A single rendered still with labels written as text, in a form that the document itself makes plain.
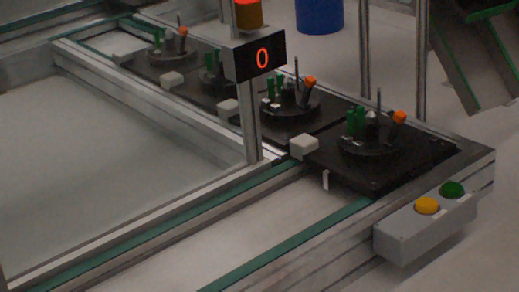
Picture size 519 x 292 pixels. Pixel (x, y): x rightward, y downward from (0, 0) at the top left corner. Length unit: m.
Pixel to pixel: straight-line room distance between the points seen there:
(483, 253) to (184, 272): 0.55
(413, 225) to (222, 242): 0.35
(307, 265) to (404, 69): 1.02
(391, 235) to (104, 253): 0.50
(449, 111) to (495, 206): 0.42
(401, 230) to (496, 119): 0.65
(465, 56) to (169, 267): 0.78
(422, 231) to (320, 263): 0.19
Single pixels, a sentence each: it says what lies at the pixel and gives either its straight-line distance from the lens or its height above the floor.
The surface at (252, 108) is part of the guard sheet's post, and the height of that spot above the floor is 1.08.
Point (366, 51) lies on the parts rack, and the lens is 1.78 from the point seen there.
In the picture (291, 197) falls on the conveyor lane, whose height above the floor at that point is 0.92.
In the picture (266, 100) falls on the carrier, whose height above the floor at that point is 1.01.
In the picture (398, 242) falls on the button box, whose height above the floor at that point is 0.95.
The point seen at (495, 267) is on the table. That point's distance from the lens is 1.43.
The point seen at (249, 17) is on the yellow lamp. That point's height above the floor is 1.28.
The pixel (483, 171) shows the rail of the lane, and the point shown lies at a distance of 1.58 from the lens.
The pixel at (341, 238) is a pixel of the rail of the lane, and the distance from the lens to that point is 1.32.
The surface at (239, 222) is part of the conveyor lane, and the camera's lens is 1.46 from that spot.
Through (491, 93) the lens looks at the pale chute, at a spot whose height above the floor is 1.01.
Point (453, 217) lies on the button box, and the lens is 1.41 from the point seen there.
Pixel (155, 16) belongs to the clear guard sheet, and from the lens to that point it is 1.32.
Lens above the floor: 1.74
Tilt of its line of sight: 29 degrees down
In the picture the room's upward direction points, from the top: 6 degrees counter-clockwise
